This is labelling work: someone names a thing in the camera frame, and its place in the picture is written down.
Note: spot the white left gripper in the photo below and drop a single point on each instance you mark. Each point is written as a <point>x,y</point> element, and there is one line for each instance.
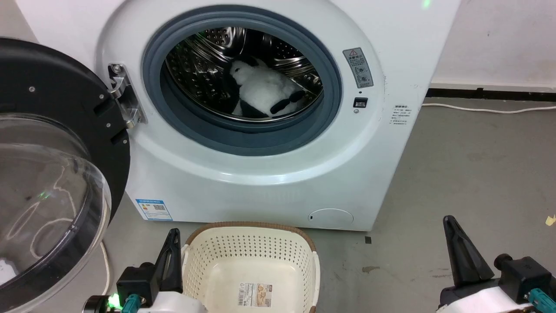
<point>178,303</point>

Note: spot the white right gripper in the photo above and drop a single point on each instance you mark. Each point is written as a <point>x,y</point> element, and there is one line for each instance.
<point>482,301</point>

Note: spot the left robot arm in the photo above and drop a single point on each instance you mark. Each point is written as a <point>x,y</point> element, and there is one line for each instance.
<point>99,305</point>

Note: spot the cream plastic laundry basket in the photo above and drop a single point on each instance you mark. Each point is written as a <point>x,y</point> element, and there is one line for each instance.
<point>252,252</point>

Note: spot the basket product label sticker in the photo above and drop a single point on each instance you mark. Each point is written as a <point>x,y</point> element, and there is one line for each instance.
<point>255,294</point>

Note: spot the white front-load washing machine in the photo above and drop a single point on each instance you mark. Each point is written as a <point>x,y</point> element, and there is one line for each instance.
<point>260,195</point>

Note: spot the black and white plush toy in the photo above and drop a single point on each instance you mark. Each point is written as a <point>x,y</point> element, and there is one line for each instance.
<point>265,89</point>

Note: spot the blue energy label sticker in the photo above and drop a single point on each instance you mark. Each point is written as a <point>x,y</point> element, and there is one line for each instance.
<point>153,209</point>

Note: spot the yellow paper scrap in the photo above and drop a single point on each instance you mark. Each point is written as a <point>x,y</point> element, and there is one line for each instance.
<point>551,220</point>

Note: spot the round white filter cover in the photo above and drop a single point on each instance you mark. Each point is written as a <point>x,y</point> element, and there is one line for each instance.
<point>331,217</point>

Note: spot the clear glass door bowl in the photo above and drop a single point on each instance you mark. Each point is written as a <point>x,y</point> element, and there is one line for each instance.
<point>47,195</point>

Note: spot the grey rubber door gasket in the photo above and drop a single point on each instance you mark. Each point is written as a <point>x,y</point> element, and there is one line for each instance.
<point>243,140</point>

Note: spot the small printed text label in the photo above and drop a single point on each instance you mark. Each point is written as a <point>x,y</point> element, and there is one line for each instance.
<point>401,115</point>

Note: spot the chrome door hinge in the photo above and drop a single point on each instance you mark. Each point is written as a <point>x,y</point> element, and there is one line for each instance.
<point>124,98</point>

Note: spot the black door latch socket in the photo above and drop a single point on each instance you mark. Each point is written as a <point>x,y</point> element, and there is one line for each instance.
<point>360,102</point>

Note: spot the stainless steel washer drum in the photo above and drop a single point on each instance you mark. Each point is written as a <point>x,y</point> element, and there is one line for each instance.
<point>195,65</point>

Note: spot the grey warning sticker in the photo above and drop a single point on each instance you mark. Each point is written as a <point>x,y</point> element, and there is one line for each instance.
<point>358,67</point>

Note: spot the black round washer door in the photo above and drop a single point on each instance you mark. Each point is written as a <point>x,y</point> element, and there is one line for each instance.
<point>43,74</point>

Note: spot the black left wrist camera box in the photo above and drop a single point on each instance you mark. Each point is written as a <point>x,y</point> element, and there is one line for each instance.
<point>137,282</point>

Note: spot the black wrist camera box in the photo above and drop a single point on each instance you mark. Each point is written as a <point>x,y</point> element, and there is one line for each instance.
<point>523,276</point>
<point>137,282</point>

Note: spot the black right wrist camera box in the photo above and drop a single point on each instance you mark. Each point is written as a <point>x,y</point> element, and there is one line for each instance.
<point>523,276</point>

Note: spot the black wall baseboard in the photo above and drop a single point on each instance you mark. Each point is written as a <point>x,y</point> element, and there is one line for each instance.
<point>491,94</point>

